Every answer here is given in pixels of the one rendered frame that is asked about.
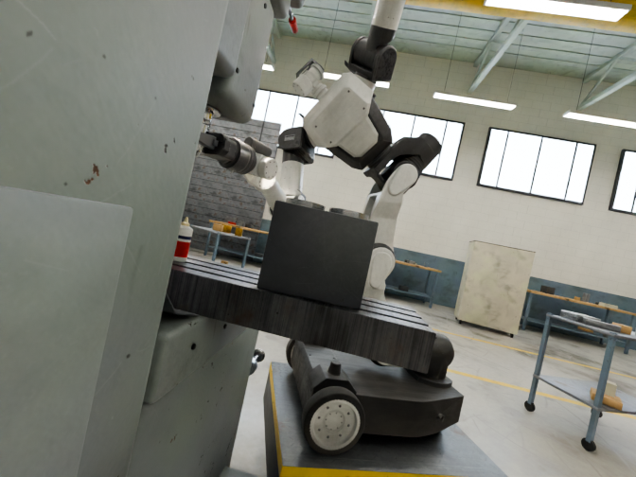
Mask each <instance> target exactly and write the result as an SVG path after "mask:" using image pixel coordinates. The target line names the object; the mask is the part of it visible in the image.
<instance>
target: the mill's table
mask: <svg viewBox="0 0 636 477"><path fill-rule="evenodd" d="M259 273H260V272H257V271H252V270H248V269H244V268H240V267H236V266H232V265H228V264H224V263H219V262H216V261H212V260H208V259H203V258H199V257H195V256H187V260H186V262H177V261H173V262H172V267H171V272H170V276H169V281H168V288H167V294H168V297H169V299H170V302H171V304H172V306H173V307H174V308H175V309H179V310H183V311H187V312H191V313H195V314H199V315H201V316H204V317H208V318H212V319H216V320H220V321H223V322H227V323H231V324H234V325H238V326H242V327H248V328H252V329H256V330H260V331H263V332H267V333H271V334H274V335H278V336H282V337H286V338H290V339H293V340H296V341H300V342H304V343H308V344H312V345H319V346H321V347H325V348H329V349H333V350H337V351H341V352H344V353H348V354H351V355H355V356H359V357H363V358H366V359H370V360H374V361H378V362H384V363H388V364H392V365H395V366H399V367H403V368H407V369H410V370H414V371H417V372H421V373H425V374H427V373H428V370H429V366H430V361H431V357H432V353H433V345H434V340H435V336H436V333H435V332H434V331H433V329H432V328H431V327H429V325H428V324H427V323H426V322H425V321H424V320H423V319H422V318H421V316H420V315H419V314H418V313H416V311H415V310H414V309H413V308H409V307H404V306H401V305H397V304H393V303H389V302H384V301H380V300H377V299H373V298H368V297H364V296H363V297H362V304H361V308H360V309H351V308H347V307H342V306H337V305H333V304H329V303H324V302H320V301H315V300H310V299H307V298H302V297H297V296H293V295H288V294H284V293H280V292H275V291H267V290H262V289H259V288H258V287H257V281H258V278H259Z"/></svg>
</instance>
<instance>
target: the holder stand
mask: <svg viewBox="0 0 636 477"><path fill-rule="evenodd" d="M325 208H326V207H325V206H323V205H321V204H318V203H313V202H309V201H304V200H299V199H294V198H287V199H286V201H285V202H281V201H275V203H274V211H273V215H272V219H271V224H270V229H269V233H268V237H267V242H266V246H265V251H264V255H263V259H262V264H261V268H260V273H259V278H258V281H257V287H258V288H259V289H262V290H267V291H271V292H280V293H284V294H288V295H293V296H297V297H302V298H307V299H310V300H315V301H320V302H324V303H329V304H333V305H337V306H342V307H347V308H351V309H360V308H361V304H362V296H363V292H364V287H365V283H366V278H367V275H368V270H369V265H370V261H371V256H372V253H373V248H374V244H375V239H376V234H377V231H378V226H379V223H378V222H376V221H369V220H368V215H365V214H363V213H360V212H356V211H352V210H346V209H342V208H334V207H330V208H329V211H325Z"/></svg>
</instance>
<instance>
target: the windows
mask: <svg viewBox="0 0 636 477"><path fill-rule="evenodd" d="M317 101H318V99H317V98H316V99H314V98H313V97H300V96H299V95H295V94H289V93H283V92H277V91H272V90H266V89H260V88H258V91H257V96H256V107H255V108H254V112H253V116H252V118H254V119H259V120H263V124H262V129H261V133H262V132H263V127H264V123H265V121H271V122H275V123H281V124H282V126H281V131H280V133H282V132H283V131H284V130H286V129H288V128H292V127H298V126H303V118H302V117H301V116H300V115H299V114H303V115H304V116H305V115H306V114H307V113H308V112H309V110H310V109H311V108H312V107H313V106H314V105H315V104H316V103H317ZM380 110H381V111H382V113H383V116H384V118H385V119H386V121H387V123H388V125H390V128H391V129H392V130H391V131H392V136H393V143H394V142H395V141H397V140H399V139H400V138H401V137H403V136H409V137H419V135H420V134H421V133H430V134H432V135H433V136H435V137H436V138H437V139H438V140H439V142H440V143H441V146H442V151H441V152H440V153H439V154H438V155H437V156H436V157H435V159H434V160H433V161H432V162H431V163H430V164H429V165H428V166H427V167H426V168H425V169H424V170H423V172H422V173H421V174H420V175H422V176H428V177H433V178H437V179H443V180H448V181H452V180H453V175H454V172H455V167H456V163H457V158H458V154H459V150H460V146H461V141H462V137H463V132H464V128H465V124H466V122H460V121H454V120H448V119H443V118H437V117H431V116H425V115H415V114H409V113H403V112H398V111H392V110H386V109H380ZM595 150H596V144H591V143H585V142H579V141H573V140H568V139H562V138H556V137H551V136H545V135H539V134H533V133H528V132H517V131H511V130H506V129H500V128H494V127H489V129H488V133H487V138H486V145H485V149H484V154H483V158H482V163H481V166H480V171H479V175H478V180H477V184H476V185H477V186H482V187H488V188H493V189H498V190H503V191H508V192H513V193H519V194H523V195H528V196H534V197H539V198H543V199H549V200H554V201H559V202H565V203H573V204H579V205H583V204H584V200H585V196H586V191H587V187H588V182H589V179H590V175H591V170H592V162H593V158H594V154H595ZM314 155H316V156H322V157H326V158H331V159H333V157H334V154H332V153H331V152H330V151H328V150H327V149H325V148H318V147H317V148H315V154H314ZM609 211H614V212H619V213H625V214H629V215H634V216H636V150H625V149H623V150H622V151H621V155H620V160H619V164H618V169H617V172H616V176H615V181H614V185H613V190H612V193H611V198H610V202H609Z"/></svg>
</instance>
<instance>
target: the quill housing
mask: <svg viewBox="0 0 636 477"><path fill-rule="evenodd" d="M273 19H274V11H273V8H272V5H271V2H270V0H251V2H250V6H249V10H248V15H247V19H246V24H245V29H244V32H243V37H242V42H241V46H240V51H239V55H238V63H237V68H236V72H235V74H234V75H233V76H232V77H230V78H224V77H218V76H213V77H212V80H211V85H210V90H209V94H208V99H207V104H210V105H212V106H214V107H215V108H217V109H218V110H220V111H221V116H220V117H212V118H217V119H221V120H227V121H233V122H238V123H246V122H249V121H250V120H251V118H252V116H253V112H254V108H255V107H256V96H257V91H258V86H259V83H260V78H261V73H262V69H263V64H264V60H265V56H266V51H267V46H268V42H269V38H270V33H271V29H272V24H273Z"/></svg>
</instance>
